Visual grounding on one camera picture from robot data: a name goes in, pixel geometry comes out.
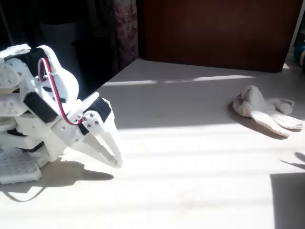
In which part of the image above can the beige cloth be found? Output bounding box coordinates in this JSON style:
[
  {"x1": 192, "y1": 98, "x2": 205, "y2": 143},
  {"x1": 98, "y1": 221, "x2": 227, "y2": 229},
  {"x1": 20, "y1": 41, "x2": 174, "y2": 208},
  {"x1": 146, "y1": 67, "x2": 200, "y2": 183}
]
[{"x1": 232, "y1": 84, "x2": 305, "y2": 137}]

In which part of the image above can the dark patterned curtain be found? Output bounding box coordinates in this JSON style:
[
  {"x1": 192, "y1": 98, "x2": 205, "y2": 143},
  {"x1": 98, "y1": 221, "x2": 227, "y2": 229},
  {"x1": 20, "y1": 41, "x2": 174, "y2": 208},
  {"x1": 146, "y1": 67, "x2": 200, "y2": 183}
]
[{"x1": 112, "y1": 0, "x2": 139, "y2": 70}]

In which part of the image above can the brown wooden board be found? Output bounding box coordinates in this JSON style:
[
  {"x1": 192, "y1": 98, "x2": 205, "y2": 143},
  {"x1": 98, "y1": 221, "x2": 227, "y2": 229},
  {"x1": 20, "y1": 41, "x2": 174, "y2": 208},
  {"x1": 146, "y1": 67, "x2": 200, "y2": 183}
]
[{"x1": 138, "y1": 0, "x2": 303, "y2": 73}]

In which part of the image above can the teal round object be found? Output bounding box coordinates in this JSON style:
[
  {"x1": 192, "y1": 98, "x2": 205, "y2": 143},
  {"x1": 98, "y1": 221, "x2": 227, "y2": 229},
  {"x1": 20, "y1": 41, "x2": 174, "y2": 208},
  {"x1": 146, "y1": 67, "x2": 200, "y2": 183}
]
[{"x1": 293, "y1": 40, "x2": 305, "y2": 64}]

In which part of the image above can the red white black servo cable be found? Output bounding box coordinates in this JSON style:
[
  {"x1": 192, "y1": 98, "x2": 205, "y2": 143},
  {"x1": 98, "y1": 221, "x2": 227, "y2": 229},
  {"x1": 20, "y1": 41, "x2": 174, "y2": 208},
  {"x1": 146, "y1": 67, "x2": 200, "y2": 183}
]
[{"x1": 37, "y1": 58, "x2": 84, "y2": 126}]

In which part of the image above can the white perforated base plate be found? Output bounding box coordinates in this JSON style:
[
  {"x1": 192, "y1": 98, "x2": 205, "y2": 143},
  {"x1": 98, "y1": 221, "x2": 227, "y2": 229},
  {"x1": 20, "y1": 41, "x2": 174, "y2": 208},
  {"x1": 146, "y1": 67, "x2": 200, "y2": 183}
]
[{"x1": 0, "y1": 149, "x2": 43, "y2": 186}]

